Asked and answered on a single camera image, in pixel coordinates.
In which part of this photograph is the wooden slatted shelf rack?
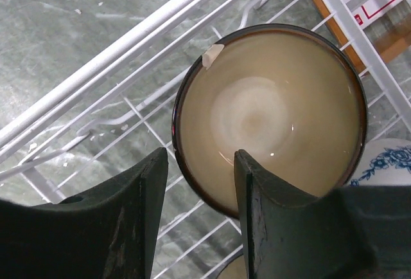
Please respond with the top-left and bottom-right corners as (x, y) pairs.
(294, 0), (411, 74)

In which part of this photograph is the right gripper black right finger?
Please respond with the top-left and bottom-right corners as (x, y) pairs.
(234, 150), (410, 278)

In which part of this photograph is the blue patterned white bowl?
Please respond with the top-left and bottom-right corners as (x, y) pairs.
(347, 138), (411, 186)

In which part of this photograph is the dark bowl beige inside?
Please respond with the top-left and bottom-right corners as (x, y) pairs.
(171, 23), (367, 218)

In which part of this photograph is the white wire dish rack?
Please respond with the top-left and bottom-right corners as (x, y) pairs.
(0, 0), (411, 279)

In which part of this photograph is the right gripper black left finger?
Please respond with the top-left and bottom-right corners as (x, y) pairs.
(1, 148), (168, 278)

